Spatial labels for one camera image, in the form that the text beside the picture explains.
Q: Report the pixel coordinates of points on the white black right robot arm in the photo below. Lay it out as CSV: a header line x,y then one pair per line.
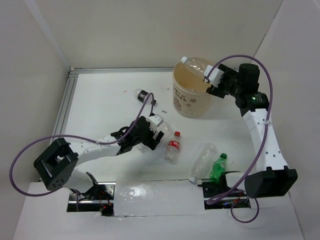
x,y
272,176

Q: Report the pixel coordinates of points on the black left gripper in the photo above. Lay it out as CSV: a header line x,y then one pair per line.
x,y
151,142

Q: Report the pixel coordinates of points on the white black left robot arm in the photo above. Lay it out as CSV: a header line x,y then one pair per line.
x,y
58,164

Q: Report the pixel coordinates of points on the red cap cola bottle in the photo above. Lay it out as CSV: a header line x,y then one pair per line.
x,y
172,150

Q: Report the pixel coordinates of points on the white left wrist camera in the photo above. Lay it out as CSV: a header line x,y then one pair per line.
x,y
154,121

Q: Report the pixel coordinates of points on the beige paper bucket bin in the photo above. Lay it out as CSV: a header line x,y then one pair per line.
x,y
190,98

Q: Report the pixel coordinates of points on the aluminium frame rail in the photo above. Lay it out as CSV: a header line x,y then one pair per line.
x,y
99,102

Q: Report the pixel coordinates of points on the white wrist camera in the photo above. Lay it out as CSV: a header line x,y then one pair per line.
x,y
154,121
212,75

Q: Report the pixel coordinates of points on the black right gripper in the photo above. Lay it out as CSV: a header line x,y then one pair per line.
x,y
232,73

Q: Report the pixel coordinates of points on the blue label clear bottle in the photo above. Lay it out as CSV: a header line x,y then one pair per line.
x,y
167,135

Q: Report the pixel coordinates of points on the green plastic bottle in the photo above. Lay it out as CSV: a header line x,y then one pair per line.
x,y
219,166

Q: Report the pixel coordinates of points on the black label small bottle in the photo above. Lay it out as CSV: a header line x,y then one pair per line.
x,y
141,96

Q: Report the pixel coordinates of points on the clear tall white-cap bottle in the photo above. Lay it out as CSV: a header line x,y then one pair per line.
x,y
201,164

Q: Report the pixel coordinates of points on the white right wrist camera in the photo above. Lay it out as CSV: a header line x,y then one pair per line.
x,y
212,75

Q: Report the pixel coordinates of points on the clear crushed white-cap bottle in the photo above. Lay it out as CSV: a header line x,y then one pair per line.
x,y
196,65

